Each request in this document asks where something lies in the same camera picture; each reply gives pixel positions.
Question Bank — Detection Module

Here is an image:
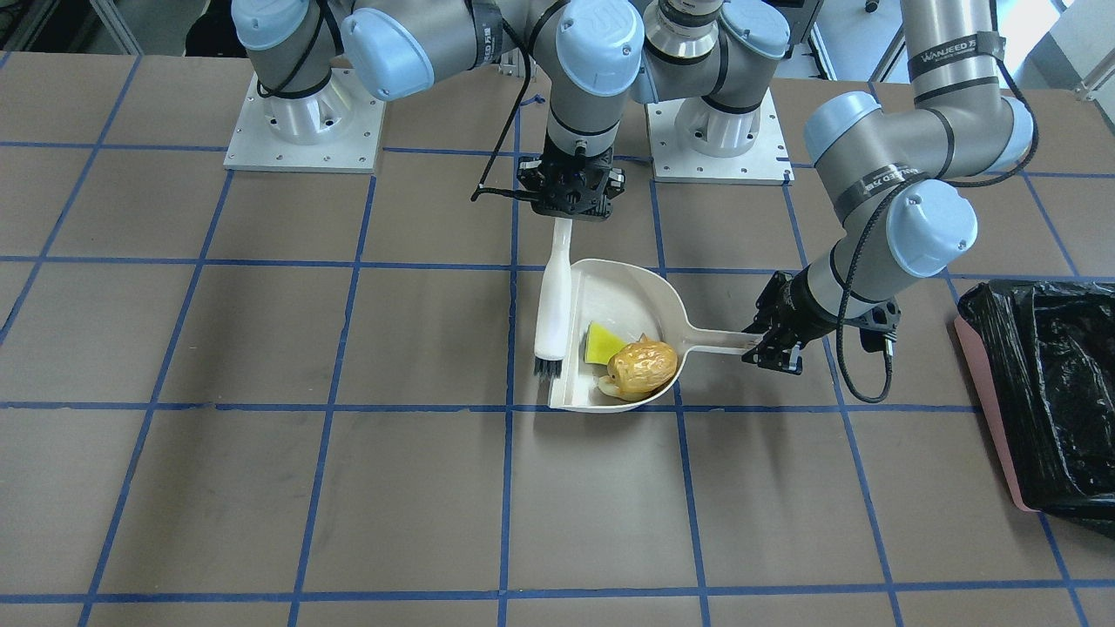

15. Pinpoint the beige hand brush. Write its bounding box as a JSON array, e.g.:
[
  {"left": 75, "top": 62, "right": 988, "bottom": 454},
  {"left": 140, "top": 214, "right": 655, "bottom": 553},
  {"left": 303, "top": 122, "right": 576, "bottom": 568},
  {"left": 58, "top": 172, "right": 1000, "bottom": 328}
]
[{"left": 533, "top": 218, "right": 572, "bottom": 382}]

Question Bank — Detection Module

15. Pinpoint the yellow sponge piece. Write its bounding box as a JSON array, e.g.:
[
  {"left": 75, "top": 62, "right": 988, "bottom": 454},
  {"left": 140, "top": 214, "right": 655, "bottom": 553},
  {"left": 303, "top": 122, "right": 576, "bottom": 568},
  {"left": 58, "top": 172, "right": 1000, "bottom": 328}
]
[{"left": 583, "top": 321, "right": 630, "bottom": 365}]

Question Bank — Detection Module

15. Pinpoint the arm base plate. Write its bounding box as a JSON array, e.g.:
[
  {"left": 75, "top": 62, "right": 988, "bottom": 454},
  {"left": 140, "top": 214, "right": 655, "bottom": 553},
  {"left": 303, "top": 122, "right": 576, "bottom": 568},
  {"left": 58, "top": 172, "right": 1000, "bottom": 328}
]
[
  {"left": 644, "top": 91, "right": 794, "bottom": 185},
  {"left": 224, "top": 68, "right": 386, "bottom": 174}
]

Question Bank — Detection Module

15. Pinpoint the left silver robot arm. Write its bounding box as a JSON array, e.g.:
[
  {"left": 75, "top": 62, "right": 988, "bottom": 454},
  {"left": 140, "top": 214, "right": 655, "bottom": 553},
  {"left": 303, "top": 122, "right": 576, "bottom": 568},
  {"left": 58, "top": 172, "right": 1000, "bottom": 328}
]
[{"left": 633, "top": 1, "right": 1037, "bottom": 374}]

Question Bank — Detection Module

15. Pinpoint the beige crescent trash piece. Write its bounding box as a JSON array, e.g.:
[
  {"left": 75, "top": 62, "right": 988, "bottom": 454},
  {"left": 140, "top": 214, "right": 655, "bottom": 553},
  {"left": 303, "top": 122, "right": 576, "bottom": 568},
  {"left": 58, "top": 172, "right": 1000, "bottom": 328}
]
[{"left": 597, "top": 374, "right": 628, "bottom": 401}]

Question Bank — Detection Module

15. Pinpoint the orange trash ball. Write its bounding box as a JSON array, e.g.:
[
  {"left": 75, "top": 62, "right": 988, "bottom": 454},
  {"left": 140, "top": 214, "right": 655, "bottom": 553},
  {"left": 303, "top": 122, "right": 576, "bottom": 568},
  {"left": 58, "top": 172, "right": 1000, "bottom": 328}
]
[{"left": 608, "top": 334, "right": 679, "bottom": 402}]

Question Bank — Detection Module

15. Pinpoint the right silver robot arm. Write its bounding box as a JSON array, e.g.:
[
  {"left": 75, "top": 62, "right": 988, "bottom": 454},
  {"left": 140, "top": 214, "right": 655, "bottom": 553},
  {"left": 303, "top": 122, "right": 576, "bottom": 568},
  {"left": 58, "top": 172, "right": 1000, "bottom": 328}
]
[{"left": 231, "top": 1, "right": 644, "bottom": 221}]

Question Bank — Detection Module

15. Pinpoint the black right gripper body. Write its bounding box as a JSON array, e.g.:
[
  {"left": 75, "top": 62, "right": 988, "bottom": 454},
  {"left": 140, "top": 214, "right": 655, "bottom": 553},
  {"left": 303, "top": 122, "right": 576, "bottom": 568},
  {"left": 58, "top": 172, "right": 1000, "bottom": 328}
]
[{"left": 517, "top": 144, "right": 626, "bottom": 222}]

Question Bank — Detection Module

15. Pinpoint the beige plastic dustpan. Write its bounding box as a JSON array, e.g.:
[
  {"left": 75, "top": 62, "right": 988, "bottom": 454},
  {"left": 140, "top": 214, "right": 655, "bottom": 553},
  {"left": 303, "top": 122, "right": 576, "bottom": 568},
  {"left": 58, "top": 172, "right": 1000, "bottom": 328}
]
[{"left": 547, "top": 259, "right": 763, "bottom": 414}]

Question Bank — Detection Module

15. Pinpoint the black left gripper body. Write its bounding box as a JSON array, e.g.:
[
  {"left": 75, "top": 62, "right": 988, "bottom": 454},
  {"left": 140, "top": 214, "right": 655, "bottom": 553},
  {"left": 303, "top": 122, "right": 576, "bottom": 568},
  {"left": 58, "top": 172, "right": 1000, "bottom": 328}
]
[{"left": 741, "top": 271, "right": 900, "bottom": 374}]

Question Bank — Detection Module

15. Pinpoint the bin with black bag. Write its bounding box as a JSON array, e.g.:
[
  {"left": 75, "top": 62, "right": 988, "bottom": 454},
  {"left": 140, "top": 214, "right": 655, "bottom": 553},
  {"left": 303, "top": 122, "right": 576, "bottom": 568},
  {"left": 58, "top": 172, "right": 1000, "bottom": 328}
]
[{"left": 956, "top": 280, "right": 1114, "bottom": 536}]

